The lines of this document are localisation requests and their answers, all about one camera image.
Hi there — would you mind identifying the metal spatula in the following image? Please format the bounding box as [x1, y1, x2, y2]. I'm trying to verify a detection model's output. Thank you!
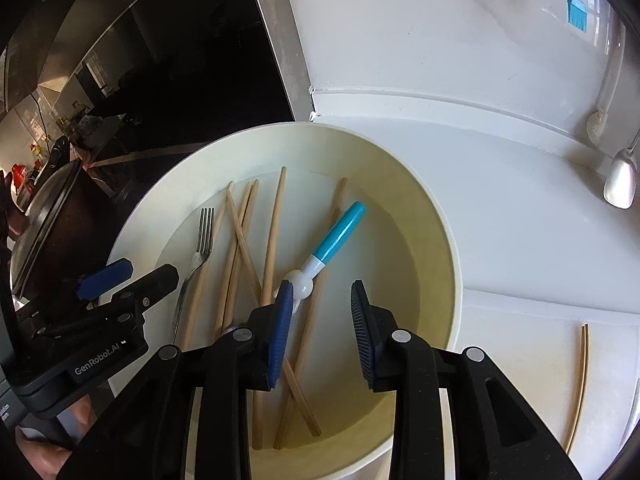
[602, 127, 640, 209]

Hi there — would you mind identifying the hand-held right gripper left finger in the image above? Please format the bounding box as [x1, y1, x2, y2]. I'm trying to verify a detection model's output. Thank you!
[57, 280, 296, 480]

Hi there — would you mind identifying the long wooden chopstick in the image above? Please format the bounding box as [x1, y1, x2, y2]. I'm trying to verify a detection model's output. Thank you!
[567, 324, 591, 453]
[273, 177, 348, 451]
[252, 166, 288, 451]
[565, 324, 587, 455]

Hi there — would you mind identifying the white round basin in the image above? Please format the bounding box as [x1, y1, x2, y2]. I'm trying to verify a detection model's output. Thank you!
[105, 121, 463, 480]

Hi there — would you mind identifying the person's left hand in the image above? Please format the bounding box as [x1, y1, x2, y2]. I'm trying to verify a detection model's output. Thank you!
[15, 399, 97, 480]

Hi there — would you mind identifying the dark cooking pot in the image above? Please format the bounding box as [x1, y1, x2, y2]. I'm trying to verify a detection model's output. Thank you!
[10, 157, 116, 311]

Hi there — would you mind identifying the blue silicone brush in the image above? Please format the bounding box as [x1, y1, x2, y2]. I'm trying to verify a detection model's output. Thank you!
[566, 0, 590, 32]

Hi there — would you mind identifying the metal fork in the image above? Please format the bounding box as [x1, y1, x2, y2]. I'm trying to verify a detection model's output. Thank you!
[172, 207, 216, 336]

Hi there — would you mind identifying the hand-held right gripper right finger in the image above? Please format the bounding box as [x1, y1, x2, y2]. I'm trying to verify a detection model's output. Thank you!
[350, 280, 583, 480]

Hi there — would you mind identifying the white bottle brush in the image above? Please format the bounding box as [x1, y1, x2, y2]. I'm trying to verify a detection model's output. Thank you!
[585, 10, 628, 146]

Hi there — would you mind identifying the teal handled white utensil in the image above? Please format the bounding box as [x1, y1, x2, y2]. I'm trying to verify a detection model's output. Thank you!
[277, 201, 368, 313]

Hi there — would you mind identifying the bundle of wooden chopsticks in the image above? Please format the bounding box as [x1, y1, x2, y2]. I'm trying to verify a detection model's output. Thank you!
[180, 179, 323, 438]

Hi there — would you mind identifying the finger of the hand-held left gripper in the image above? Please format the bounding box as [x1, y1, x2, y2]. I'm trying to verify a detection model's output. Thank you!
[74, 258, 134, 302]
[92, 263, 180, 318]

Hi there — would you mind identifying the black glossy wall panel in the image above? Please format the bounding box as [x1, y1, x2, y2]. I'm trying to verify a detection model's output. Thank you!
[0, 0, 313, 176]

